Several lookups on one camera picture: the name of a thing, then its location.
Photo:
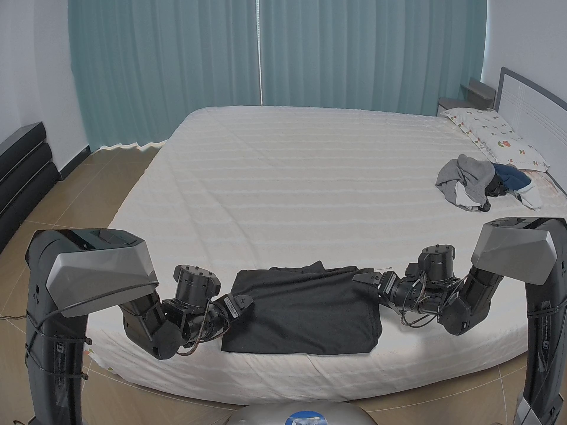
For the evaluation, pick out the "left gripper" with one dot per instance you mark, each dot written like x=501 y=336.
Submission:
x=225 y=315

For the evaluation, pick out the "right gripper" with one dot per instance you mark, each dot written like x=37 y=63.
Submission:
x=396 y=292

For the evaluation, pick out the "black T-shirt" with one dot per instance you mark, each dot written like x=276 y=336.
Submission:
x=301 y=312

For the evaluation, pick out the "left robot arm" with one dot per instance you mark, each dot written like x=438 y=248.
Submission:
x=97 y=259

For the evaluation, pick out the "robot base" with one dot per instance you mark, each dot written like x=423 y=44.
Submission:
x=301 y=414

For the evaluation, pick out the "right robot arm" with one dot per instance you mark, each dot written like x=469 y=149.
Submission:
x=514 y=246

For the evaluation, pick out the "bed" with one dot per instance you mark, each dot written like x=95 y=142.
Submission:
x=288 y=184

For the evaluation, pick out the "pile of clothes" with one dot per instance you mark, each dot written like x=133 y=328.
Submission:
x=474 y=175

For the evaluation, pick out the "white printed pillow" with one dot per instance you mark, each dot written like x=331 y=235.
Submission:
x=496 y=135

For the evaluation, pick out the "grey bedside table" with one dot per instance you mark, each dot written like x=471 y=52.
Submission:
x=480 y=91

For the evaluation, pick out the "black chest of drawers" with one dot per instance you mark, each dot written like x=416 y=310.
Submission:
x=24 y=171

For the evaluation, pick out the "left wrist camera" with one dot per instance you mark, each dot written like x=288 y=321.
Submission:
x=215 y=287

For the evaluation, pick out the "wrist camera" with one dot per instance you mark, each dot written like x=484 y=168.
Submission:
x=414 y=272
x=215 y=287

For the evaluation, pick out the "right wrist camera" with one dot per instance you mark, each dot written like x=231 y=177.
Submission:
x=414 y=272

